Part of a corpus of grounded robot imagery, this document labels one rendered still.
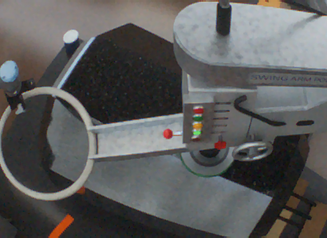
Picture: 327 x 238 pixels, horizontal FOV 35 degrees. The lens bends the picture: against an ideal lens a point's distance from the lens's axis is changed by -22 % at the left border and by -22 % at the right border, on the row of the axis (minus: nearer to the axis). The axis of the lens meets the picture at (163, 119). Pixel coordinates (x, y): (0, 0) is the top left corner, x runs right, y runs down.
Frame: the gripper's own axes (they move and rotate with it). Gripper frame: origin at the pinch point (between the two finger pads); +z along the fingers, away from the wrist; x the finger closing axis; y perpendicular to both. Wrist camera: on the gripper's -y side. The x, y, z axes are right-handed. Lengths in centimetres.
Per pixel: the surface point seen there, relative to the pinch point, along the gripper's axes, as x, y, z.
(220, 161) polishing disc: 63, -57, -3
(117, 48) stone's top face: 0, -50, 2
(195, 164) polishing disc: 59, -49, -3
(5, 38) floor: -107, -10, 93
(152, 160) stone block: 48, -38, 5
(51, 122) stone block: 9.9, -10.4, 12.0
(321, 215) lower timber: 117, -116, 70
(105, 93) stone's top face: 16.1, -36.0, 2.4
